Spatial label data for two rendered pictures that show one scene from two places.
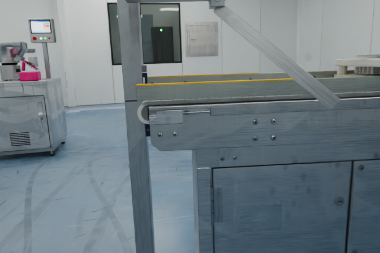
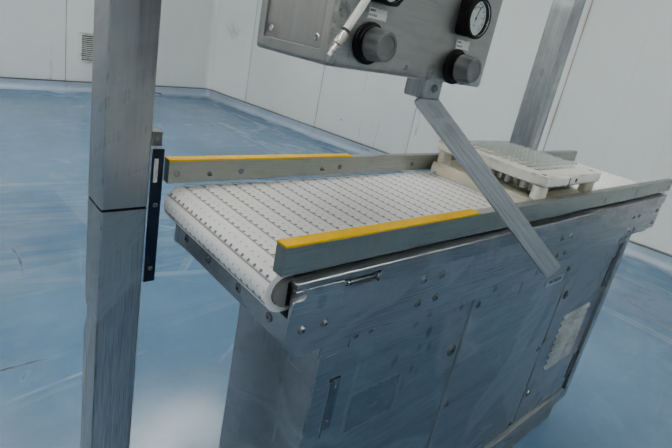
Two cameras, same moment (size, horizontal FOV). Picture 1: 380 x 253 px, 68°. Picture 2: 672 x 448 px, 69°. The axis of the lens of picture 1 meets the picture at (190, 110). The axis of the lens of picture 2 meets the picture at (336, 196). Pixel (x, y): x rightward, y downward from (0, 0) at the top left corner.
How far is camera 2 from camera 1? 45 cm
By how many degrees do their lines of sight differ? 41
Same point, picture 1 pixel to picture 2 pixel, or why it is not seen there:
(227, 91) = (408, 240)
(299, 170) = (427, 323)
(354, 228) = (453, 376)
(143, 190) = (122, 388)
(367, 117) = (515, 252)
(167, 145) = (308, 344)
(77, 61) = not seen: outside the picture
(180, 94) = (350, 254)
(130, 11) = (143, 1)
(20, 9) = not seen: outside the picture
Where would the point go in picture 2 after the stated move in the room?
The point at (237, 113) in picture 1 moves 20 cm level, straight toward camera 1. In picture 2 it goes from (410, 272) to (534, 374)
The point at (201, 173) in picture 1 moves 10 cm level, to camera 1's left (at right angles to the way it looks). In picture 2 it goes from (323, 365) to (257, 387)
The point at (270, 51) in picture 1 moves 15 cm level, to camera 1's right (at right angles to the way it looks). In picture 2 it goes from (492, 189) to (553, 184)
